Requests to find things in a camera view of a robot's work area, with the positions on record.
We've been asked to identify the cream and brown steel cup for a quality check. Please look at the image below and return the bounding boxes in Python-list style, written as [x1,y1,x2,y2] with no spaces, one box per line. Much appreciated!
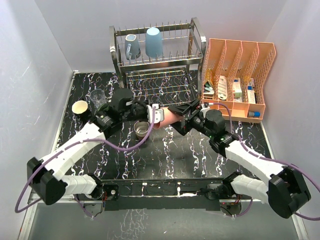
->
[133,121,150,140]

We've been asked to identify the light blue plastic cup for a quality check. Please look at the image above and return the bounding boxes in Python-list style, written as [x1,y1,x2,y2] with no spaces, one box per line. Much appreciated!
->
[145,27,163,58]

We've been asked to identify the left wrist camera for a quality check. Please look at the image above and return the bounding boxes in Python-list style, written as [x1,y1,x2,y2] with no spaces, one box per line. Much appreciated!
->
[147,103,164,124]

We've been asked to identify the pink plastic cup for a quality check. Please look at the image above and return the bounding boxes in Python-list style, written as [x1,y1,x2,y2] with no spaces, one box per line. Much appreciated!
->
[153,107,184,130]

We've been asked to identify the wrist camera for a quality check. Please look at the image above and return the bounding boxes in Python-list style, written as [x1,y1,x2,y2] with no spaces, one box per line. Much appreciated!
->
[200,102,214,116]
[147,103,164,124]

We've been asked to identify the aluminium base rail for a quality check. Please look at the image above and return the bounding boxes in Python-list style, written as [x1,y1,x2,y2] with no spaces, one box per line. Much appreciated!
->
[19,180,309,240]

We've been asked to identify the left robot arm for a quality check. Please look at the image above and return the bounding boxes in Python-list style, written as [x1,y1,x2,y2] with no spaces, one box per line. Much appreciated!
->
[27,88,159,205]

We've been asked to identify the white leaflet packet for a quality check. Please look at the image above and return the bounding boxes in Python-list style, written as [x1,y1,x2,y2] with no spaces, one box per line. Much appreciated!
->
[217,75,228,101]

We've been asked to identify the black cup cream interior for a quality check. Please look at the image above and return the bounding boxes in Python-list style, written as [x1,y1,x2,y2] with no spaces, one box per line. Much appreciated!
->
[71,100,92,123]

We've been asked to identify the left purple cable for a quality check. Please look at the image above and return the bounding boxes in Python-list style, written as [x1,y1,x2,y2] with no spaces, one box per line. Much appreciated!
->
[14,104,158,221]

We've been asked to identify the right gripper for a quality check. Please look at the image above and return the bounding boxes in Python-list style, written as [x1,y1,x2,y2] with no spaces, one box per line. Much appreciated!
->
[168,99,214,139]

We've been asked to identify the white blue medicine box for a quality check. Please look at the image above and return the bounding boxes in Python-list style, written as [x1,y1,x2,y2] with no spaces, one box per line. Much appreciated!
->
[247,78,256,104]

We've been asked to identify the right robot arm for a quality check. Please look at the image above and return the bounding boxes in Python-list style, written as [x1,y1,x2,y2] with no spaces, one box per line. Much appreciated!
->
[168,100,311,219]

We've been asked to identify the clear plastic cup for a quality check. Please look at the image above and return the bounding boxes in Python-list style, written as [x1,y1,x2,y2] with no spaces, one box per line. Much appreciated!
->
[89,89,107,109]

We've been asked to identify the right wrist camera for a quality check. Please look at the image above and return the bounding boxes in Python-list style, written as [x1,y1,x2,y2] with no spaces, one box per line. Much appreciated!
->
[200,102,214,116]

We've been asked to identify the blue capped small bottle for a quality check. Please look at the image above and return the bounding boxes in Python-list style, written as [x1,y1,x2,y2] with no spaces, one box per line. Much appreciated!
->
[247,111,261,118]

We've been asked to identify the orange plastic file organizer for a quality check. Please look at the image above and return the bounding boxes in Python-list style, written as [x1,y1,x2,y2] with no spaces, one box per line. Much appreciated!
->
[200,38,277,123]

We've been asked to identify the steel two-tier dish rack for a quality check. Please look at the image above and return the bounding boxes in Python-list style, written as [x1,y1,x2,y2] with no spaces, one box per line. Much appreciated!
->
[109,17,207,106]

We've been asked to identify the teal white small items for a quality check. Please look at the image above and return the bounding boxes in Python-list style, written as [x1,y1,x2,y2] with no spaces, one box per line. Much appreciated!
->
[203,83,215,100]

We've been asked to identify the grey-blue handled mug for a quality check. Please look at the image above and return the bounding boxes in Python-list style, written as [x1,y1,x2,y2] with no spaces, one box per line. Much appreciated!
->
[125,34,141,60]

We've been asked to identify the purple cable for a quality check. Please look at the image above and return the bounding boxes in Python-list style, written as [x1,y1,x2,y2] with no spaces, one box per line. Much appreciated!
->
[209,102,317,221]
[14,104,158,221]

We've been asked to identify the white red medicine box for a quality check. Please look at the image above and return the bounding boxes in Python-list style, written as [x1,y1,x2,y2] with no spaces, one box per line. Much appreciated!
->
[232,77,243,102]

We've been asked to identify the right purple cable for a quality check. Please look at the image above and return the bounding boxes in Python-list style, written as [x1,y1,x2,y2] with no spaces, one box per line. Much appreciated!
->
[209,102,317,221]

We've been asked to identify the yellow striped packet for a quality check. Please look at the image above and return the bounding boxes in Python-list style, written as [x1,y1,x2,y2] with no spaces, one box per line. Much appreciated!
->
[205,68,214,87]

